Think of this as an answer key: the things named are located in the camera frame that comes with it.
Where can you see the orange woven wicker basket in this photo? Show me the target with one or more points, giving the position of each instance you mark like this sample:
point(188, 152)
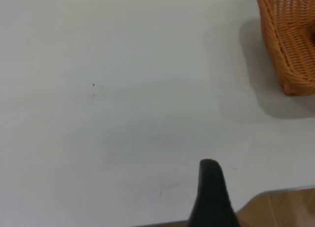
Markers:
point(288, 40)

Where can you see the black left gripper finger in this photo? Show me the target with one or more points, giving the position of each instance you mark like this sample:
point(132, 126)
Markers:
point(211, 200)

